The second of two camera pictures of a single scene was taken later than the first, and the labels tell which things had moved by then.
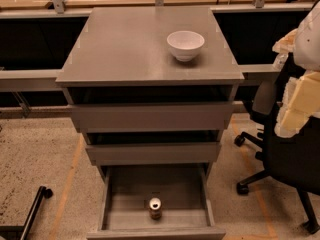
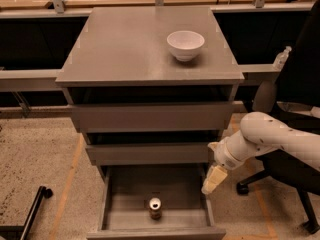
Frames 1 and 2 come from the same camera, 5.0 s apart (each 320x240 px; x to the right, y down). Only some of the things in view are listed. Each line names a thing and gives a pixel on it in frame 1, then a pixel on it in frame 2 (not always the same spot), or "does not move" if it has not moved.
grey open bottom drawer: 184,189 does not move
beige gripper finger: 286,44 → 231,151
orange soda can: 155,205 does not move
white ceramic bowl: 185,44 does not move
